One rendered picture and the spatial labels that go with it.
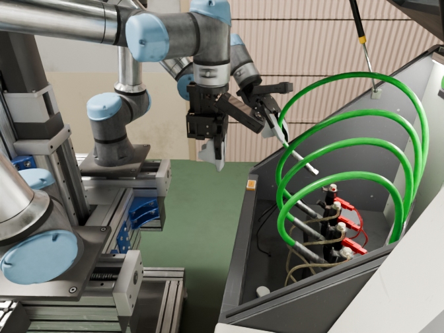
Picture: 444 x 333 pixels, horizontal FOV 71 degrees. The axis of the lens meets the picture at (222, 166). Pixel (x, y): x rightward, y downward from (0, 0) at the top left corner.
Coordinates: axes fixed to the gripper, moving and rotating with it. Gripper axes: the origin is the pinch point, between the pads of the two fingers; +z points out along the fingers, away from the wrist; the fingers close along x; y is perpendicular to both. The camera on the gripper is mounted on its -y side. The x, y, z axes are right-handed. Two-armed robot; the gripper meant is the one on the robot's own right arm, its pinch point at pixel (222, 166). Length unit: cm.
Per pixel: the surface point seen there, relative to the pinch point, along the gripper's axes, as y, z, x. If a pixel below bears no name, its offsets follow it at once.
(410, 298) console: -31.6, -1.7, 32.2
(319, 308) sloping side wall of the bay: -23.2, 15.7, 23.1
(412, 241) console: -32.7, -6.0, 25.6
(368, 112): -30.6, -14.6, -3.2
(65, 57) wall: 178, 21, -194
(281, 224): -14.7, 4.7, 12.8
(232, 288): -4.8, 28.2, 12.0
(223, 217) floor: 22, 123, -125
